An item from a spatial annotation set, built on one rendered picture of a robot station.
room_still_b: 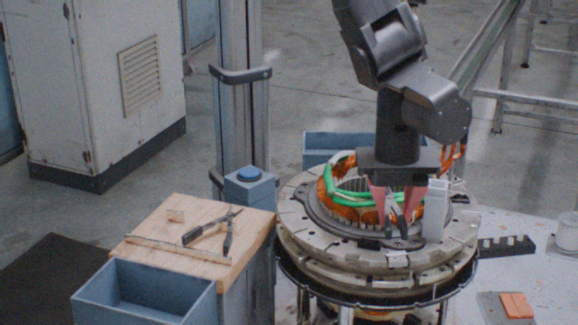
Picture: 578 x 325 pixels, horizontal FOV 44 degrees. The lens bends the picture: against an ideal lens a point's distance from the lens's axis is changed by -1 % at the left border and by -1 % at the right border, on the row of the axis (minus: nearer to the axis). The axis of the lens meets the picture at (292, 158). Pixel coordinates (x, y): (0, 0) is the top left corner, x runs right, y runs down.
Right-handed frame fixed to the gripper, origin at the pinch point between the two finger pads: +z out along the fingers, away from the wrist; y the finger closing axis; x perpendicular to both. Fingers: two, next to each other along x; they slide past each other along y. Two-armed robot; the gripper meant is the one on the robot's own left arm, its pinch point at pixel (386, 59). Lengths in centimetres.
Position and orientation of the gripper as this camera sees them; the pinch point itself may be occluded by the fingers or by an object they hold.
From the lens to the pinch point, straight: 104.7
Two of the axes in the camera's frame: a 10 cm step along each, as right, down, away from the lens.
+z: -0.2, 9.9, 1.1
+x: -1.9, -1.1, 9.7
